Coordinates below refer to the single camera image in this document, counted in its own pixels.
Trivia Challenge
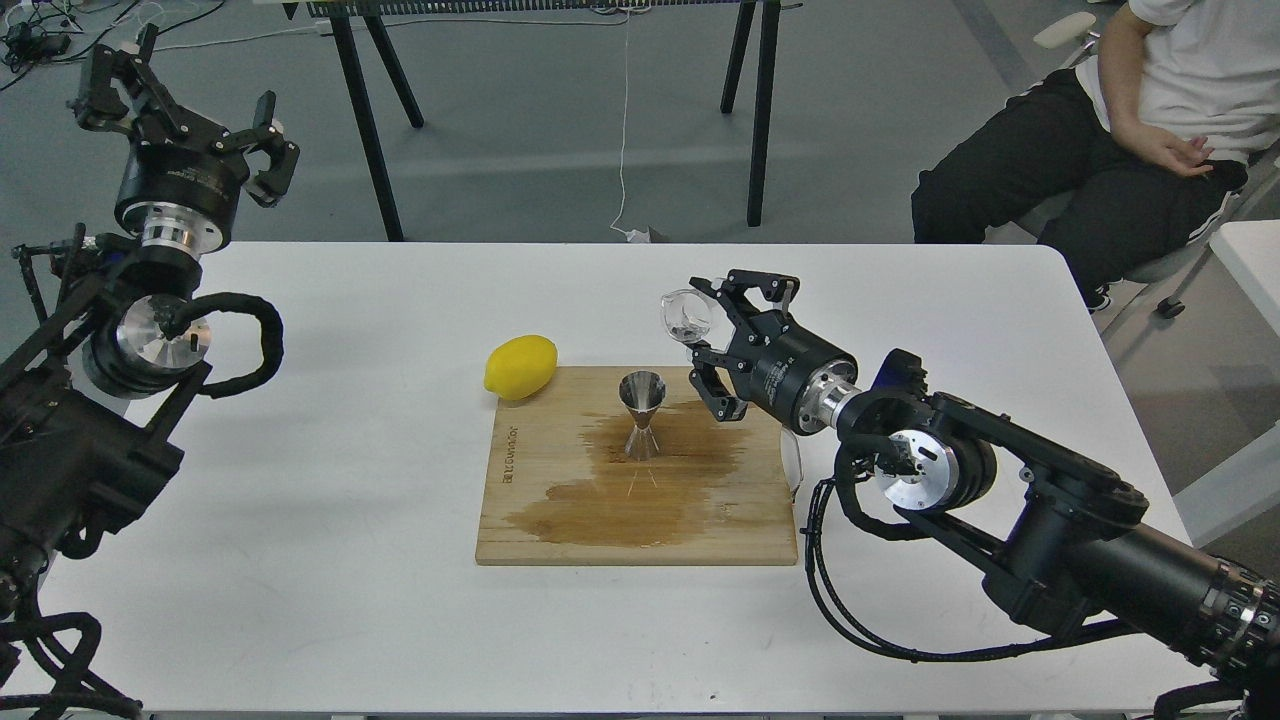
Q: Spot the small clear glass cup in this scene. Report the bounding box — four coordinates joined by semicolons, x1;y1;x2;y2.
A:
660;290;716;345

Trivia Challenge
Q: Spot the black-legged background table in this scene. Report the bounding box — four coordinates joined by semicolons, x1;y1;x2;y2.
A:
280;0;803;243

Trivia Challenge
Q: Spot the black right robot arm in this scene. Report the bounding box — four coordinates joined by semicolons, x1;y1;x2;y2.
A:
666;269;1279;719

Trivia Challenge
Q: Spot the wooden cutting board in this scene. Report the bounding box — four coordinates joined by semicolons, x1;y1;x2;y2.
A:
474;366;797;566

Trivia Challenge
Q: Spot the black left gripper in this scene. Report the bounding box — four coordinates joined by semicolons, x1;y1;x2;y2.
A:
68;23;300;251

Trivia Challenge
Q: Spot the steel double jigger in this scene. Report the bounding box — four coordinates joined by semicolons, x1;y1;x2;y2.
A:
618;370;667;461

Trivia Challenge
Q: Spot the yellow lemon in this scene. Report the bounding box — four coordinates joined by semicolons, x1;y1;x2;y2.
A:
483;334;558;401

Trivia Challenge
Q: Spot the seated person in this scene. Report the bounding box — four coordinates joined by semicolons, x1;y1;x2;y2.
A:
911;0;1280;313

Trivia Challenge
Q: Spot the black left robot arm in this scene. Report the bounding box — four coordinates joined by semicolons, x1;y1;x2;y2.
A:
1;24;300;719

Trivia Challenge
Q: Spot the office chair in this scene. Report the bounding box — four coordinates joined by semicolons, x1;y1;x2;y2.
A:
1015;9;1280;322

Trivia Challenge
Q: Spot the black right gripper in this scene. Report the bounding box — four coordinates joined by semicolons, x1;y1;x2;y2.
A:
687;269;858;436

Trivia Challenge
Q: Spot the white hanging cable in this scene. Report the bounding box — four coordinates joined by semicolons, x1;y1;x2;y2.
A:
611;10;652;243

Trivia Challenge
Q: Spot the floor cables and adapter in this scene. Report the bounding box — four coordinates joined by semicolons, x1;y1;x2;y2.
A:
0;0;230;96

